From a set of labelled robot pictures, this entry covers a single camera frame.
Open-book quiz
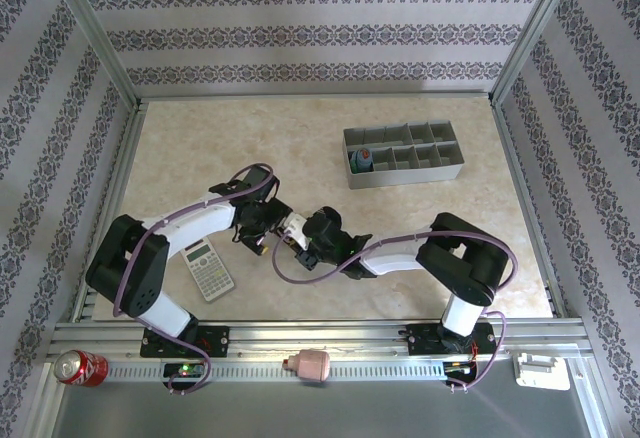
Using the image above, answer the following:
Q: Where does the blue-grey sock with green toe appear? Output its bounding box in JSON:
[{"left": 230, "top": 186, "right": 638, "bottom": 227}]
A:
[{"left": 348, "top": 146, "right": 375, "bottom": 174}]

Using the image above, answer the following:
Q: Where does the white pocket calculator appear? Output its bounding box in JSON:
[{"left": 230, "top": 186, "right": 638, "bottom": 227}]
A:
[{"left": 180, "top": 237, "right": 236, "bottom": 303}]

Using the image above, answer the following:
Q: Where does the grey divided organizer box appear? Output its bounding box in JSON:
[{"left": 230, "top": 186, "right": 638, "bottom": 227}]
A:
[{"left": 342, "top": 120, "right": 466, "bottom": 191}]

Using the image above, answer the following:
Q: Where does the aluminium back bar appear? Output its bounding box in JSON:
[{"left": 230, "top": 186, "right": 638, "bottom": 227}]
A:
[{"left": 137, "top": 88, "right": 494, "bottom": 105}]

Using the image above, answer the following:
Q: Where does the pink plastic bottle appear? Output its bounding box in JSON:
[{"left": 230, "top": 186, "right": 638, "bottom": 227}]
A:
[{"left": 282, "top": 349, "right": 332, "bottom": 385}]

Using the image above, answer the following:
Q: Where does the circuit board with green light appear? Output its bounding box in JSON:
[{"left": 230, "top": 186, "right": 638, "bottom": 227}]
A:
[{"left": 162, "top": 361, "right": 209, "bottom": 380}]

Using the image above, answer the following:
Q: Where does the red soda can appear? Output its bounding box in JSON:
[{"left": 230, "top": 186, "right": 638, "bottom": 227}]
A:
[{"left": 53, "top": 350, "right": 110, "bottom": 388}]

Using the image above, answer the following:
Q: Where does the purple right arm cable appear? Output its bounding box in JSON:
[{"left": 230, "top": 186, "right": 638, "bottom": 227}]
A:
[{"left": 272, "top": 227, "right": 519, "bottom": 394}]

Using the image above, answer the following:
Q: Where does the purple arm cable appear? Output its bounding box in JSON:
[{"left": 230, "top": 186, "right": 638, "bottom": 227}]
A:
[
  {"left": 272, "top": 227, "right": 519, "bottom": 394},
  {"left": 112, "top": 161, "right": 281, "bottom": 398}
]

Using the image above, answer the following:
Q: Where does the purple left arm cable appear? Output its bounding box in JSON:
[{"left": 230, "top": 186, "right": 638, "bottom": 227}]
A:
[{"left": 112, "top": 161, "right": 281, "bottom": 398}]

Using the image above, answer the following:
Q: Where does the aluminium front rail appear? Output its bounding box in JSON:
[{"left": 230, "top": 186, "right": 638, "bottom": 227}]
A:
[{"left": 47, "top": 317, "right": 586, "bottom": 359}]

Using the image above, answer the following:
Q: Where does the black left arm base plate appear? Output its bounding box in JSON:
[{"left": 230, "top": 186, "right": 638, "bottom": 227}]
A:
[{"left": 139, "top": 325, "right": 231, "bottom": 359}]

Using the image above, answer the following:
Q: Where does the aluminium side rail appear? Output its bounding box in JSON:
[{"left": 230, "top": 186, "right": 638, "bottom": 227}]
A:
[
  {"left": 74, "top": 102, "right": 149, "bottom": 324},
  {"left": 492, "top": 97, "right": 569, "bottom": 319}
]

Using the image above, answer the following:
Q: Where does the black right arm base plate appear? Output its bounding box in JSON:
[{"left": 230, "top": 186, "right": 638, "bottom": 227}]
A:
[{"left": 405, "top": 322, "right": 501, "bottom": 357}]

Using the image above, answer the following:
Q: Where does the slotted grey cable duct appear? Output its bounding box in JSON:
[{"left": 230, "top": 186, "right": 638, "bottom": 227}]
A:
[{"left": 107, "top": 360, "right": 449, "bottom": 383}]

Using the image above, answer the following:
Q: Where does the small circuit board with wires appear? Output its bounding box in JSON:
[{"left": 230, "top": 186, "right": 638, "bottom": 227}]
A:
[{"left": 443, "top": 359, "right": 477, "bottom": 378}]

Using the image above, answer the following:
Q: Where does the aluminium corner post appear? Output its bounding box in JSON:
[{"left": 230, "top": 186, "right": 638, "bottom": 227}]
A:
[
  {"left": 489, "top": 0, "right": 591, "bottom": 104},
  {"left": 44, "top": 0, "right": 144, "bottom": 112}
]

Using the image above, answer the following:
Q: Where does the white plastic bracket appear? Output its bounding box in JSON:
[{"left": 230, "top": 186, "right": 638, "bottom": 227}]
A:
[{"left": 514, "top": 351, "right": 571, "bottom": 392}]

